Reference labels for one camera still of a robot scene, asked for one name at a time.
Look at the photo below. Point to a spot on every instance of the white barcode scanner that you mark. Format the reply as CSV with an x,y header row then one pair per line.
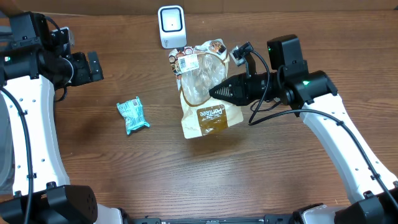
x,y
172,27

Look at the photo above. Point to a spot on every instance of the grey plastic basket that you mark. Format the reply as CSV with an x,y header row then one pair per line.
x,y
7,153

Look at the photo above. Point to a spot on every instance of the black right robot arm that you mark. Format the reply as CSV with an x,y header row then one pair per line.
x,y
371,188

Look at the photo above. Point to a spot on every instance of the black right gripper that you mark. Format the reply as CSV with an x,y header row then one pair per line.
x,y
238,96

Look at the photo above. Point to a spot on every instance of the teal snack packet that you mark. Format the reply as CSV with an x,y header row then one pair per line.
x,y
133,113

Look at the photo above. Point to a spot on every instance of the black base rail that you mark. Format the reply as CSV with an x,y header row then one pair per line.
x,y
217,220

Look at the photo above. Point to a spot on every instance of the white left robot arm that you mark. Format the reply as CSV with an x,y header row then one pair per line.
x,y
35,63

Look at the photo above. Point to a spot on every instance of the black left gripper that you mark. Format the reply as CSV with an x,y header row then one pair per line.
x,y
86,74

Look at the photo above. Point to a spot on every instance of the clear snack bag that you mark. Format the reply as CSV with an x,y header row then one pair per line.
x,y
198,69

